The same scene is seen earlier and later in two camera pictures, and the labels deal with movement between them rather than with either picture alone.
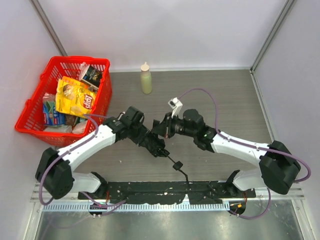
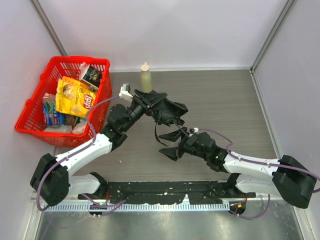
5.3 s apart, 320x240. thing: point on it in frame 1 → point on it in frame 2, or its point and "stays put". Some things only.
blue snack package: [51, 117] stays put
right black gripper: [166, 127] → [183, 142]
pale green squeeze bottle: [146, 79] stays put
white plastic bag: [78, 127] stays put
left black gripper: [155, 147] → [145, 100]
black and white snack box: [93, 76] stays put
